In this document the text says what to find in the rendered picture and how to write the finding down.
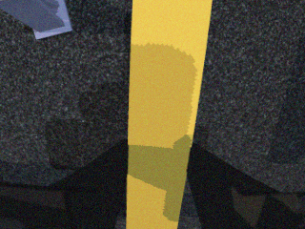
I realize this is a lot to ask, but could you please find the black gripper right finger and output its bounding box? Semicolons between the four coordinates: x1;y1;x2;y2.
186;143;305;229

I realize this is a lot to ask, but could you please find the yellow bar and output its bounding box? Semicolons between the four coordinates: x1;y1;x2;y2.
126;0;213;229

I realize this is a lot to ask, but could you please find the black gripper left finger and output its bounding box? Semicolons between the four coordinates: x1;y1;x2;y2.
0;139;129;229

